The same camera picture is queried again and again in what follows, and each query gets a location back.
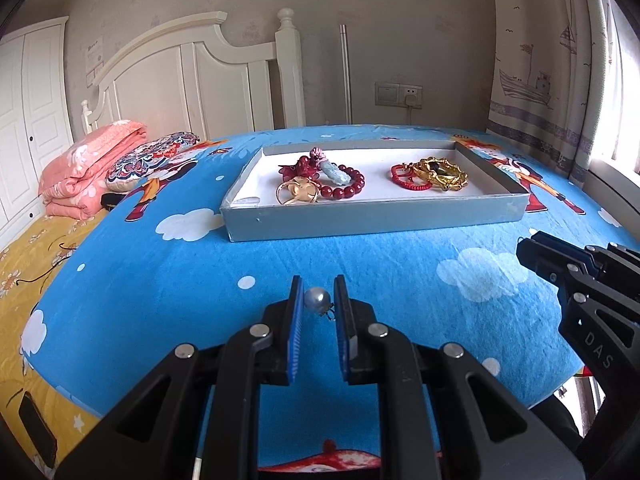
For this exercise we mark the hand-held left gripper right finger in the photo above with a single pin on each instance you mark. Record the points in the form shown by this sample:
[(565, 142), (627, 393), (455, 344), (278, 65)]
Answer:
[(342, 330)]

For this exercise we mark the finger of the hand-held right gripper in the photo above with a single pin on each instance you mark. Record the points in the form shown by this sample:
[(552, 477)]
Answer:
[(620, 262), (545, 260)]

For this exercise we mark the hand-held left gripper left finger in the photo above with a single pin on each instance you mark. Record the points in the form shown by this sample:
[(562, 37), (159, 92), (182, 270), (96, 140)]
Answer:
[(295, 330)]

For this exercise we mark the white pearl pendant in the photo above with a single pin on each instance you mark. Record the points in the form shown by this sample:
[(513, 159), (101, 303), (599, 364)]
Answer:
[(315, 300)]

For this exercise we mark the grey shallow cardboard tray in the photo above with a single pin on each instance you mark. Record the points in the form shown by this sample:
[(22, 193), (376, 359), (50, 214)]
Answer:
[(375, 220)]

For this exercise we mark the gold clover bangle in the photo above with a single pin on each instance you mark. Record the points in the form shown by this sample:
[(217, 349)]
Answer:
[(300, 189)]

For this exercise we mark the pale jade pendant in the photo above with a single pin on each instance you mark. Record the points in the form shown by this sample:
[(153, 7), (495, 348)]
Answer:
[(336, 174)]

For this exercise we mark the blue printed blanket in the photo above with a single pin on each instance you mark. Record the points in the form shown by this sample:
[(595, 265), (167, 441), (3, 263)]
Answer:
[(175, 270)]

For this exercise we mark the ship print curtain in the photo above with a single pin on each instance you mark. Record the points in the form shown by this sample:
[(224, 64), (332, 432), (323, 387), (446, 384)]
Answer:
[(545, 70)]

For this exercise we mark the patterned round pillow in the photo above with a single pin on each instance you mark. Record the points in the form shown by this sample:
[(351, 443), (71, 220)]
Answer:
[(150, 155)]

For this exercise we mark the silver metal pole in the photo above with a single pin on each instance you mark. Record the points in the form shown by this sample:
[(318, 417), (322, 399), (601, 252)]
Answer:
[(345, 75)]

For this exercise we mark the folded pink quilt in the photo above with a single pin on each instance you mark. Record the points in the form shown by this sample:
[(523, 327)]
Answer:
[(90, 165)]

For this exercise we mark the yellow bedsheet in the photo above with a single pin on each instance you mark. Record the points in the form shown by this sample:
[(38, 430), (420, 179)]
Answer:
[(30, 280)]

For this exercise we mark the black phone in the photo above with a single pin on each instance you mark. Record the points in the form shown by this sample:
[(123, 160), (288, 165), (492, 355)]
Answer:
[(37, 430)]

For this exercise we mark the white wooden headboard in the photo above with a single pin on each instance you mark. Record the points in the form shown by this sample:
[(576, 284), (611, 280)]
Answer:
[(165, 70)]

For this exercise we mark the white wardrobe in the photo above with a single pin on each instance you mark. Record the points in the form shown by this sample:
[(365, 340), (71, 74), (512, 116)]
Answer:
[(30, 110)]

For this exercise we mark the wall power socket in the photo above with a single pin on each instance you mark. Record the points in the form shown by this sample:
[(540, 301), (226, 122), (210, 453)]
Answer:
[(415, 90)]

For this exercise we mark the wall light switch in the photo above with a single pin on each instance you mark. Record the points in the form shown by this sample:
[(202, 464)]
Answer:
[(387, 93)]

